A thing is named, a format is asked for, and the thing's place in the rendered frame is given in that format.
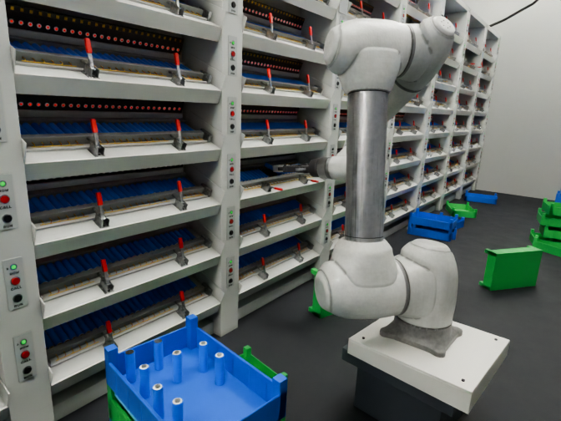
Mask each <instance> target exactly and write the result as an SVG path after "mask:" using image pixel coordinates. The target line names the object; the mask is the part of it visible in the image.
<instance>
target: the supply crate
mask: <svg viewBox="0 0 561 421"><path fill-rule="evenodd" d="M185 318H186V327H182V328H181V329H178V330H176V331H173V332H170V333H168V334H165V335H163V336H161V337H157V338H161V339H162V340H163V354H164V368H163V369H161V370H155V369H154V340H155V339H157V338H155V339H153V340H151V341H148V342H145V343H143V344H140V345H138V346H136V347H132V348H130V349H133V350H135V365H136V381H135V382H133V383H129V382H128V380H127V379H126V366H125V352H126V351H127V350H125V351H123V352H121V353H118V348H117V347H116V346H115V345H114V344H111V345H109V346H107V347H104V361H105V372H106V383H107V384H108V385H109V386H110V387H111V389H112V390H113V391H114V393H115V394H116V395H117V396H118V397H119V399H120V400H121V401H122V402H123V404H124V405H125V406H126V408H127V409H128V410H129V411H130V412H131V414H133V416H134V417H135V418H136V419H137V420H138V421H172V400H173V399H174V398H177V397H179V398H182V399H183V400H184V421H280V420H281V419H283V418H284V417H285V416H286V395H287V377H285V376H284V375H282V374H281V373H279V374H277V375H276V376H274V377H273V378H272V379H271V378H269V377H268V376H267V375H265V374H264V373H263V372H261V371H260V370H259V369H257V368H256V367H254V366H253V365H251V364H250V363H248V362H247V361H246V360H244V359H243V358H242V357H240V356H239V355H237V354H236V353H234V352H233V351H231V350H230V349H229V348H227V347H226V346H225V345H223V344H222V343H221V342H219V341H217V340H216V339H215V338H213V337H211V335H209V334H208V333H207V332H205V331H204V330H202V329H201V328H199V327H198V317H197V316H196V315H195V314H191V315H189V316H186V317H185ZM201 341H206V342H207V343H208V371H207V372H205V373H201V372H200V371H199V342H201ZM128 350H129V349H128ZM174 350H180V351H181V352H182V381H181V382H180V383H174V382H173V366H172V352H173V351H174ZM216 353H223V354H224V355H225V358H224V384H222V385H220V386H217V385H215V354H216ZM144 363H146V364H148V365H149V378H150V397H149V398H146V399H143V397H142V396H141V395H140V387H139V366H140V365H141V364H144ZM156 383H161V384H163V386H164V418H163V419H162V418H161V417H160V416H159V415H158V414H157V413H156V412H155V411H154V410H153V394H152V387H153V386H154V385H155V384H156Z"/></svg>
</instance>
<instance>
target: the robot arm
mask: <svg viewBox="0 0 561 421"><path fill-rule="evenodd" d="M454 32H455V28H454V27H453V25H452V23H451V22H450V21H449V20H447V19H446V18H444V17H441V16H431V17H429V18H425V19H423V20H422V22H421V23H420V24H417V23H398V22H396V21H392V20H386V19H377V18H357V19H352V20H349V21H346V22H344V23H342V24H340V25H337V26H335V27H334V28H332V29H331V31H330V32H329V33H328V35H327V37H326V41H325V46H324V60H325V62H326V66H327V67H328V68H329V70H330V71H331V72H332V73H334V74H337V75H338V77H339V80H340V82H341V86H342V89H343V91H344V93H345V95H348V98H347V123H346V142H345V144H344V147H343V149H342V150H341V151H340V152H339V153H338V154H337V155H336V156H326V157H321V158H320V159H313V160H311V162H310V163H307V164H302V165H287V164H283V165H272V166H273V172H296V173H310V175H311V176H312V177H320V178H321V179H331V180H333V179H334V180H340V181H345V182H346V211H345V236H344V237H342V238H341V239H340V240H339V241H338V242H337V243H336V244H335V246H334V251H333V252H332V255H331V259H330V260H329V261H325V262H324V263H323V264H322V265H321V267H320V268H319V269H318V272H317V274H316V277H315V284H314V285H315V293H316V299H317V301H318V303H319V305H320V306H321V307H322V308H323V309H325V310H326V311H328V312H330V313H332V314H334V315H336V316H338V317H343V318H348V319H360V320H361V319H377V318H384V317H391V316H394V320H393V321H392V322H391V323H389V324H388V325H387V326H385V327H382V328H381V329H380V335H381V336H382V337H387V338H390V339H394V340H396V341H398V342H402V343H405V344H407V345H409V346H412V347H415V348H418V349H421V350H423V351H425V352H428V353H431V354H432V355H433V356H435V357H438V358H444V357H445V356H446V351H447V350H448V349H449V347H450V346H451V345H452V344H453V342H454V341H455V340H456V339H457V338H458V337H461V336H462V329H461V328H459V327H454V326H452V318H453V314H454V311H455V306H456V301H457V286H458V273H457V264H456V261H455V258H454V255H453V253H452V252H451V251H450V249H449V248H448V246H447V245H445V244H443V243H441V242H438V241H432V240H427V239H416V240H414V241H410V242H408V243H407V244H406V245H405V246H404V247H403V248H402V249H401V253H400V255H396V256H394V255H393V253H392V248H391V246H390V245H389V243H388V242H387V241H386V240H385V239H383V230H384V205H385V179H386V154H387V121H389V120H390V119H391V118H393V117H394V116H395V115H396V114H397V113H398V112H399V111H400V110H401V109H402V108H403V107H404V106H405V105H406V104H407V103H408V102H409V101H410V100H411V99H412V98H413V97H415V96H416V95H417V94H418V93H420V92H421V91H422V90H423V88H424V87H425V86H426V85H427V84H428V83H429V82H430V81H431V80H432V79H433V78H434V77H435V75H436V74H437V72H438V71H439V70H440V68H441V67H442V66H443V64H444V63H445V61H446V59H447V56H448V55H449V53H450V51H451V48H452V45H453V41H454Z"/></svg>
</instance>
